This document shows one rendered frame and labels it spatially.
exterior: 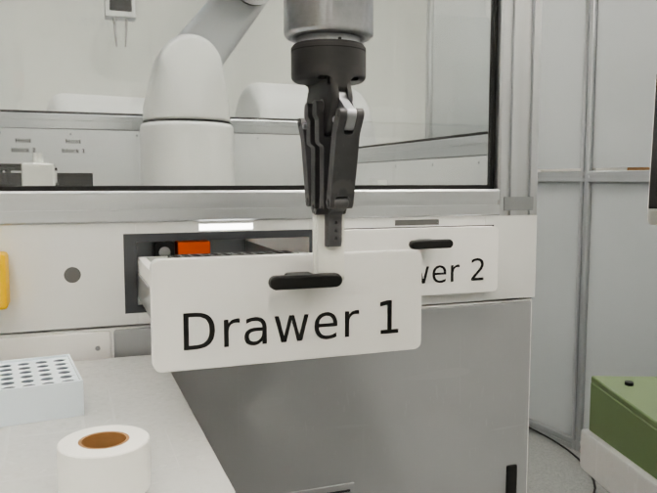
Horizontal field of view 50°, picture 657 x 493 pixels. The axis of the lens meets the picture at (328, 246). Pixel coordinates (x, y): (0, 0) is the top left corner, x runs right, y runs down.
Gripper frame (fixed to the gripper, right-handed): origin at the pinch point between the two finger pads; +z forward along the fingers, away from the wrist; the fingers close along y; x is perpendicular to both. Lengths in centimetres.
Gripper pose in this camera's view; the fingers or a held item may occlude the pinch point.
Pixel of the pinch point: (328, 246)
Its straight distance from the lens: 71.4
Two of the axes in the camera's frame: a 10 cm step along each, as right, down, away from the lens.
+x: -9.4, 0.3, -3.5
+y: -3.5, -0.9, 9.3
